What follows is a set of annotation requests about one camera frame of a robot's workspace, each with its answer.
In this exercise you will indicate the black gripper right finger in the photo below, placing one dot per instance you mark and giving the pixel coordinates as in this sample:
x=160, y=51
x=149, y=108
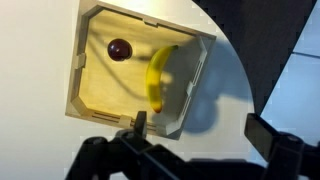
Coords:
x=286, y=156

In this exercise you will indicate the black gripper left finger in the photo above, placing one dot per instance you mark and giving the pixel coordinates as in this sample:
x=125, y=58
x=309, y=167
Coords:
x=133, y=156

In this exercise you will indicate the yellow banana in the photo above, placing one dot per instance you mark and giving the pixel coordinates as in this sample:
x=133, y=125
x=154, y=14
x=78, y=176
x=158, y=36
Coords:
x=153, y=76

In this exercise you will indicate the light wooden tray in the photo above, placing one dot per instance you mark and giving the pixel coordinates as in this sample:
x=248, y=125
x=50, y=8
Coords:
x=110, y=90

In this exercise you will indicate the dark red plum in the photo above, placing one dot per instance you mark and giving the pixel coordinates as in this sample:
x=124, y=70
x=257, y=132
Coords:
x=119, y=50

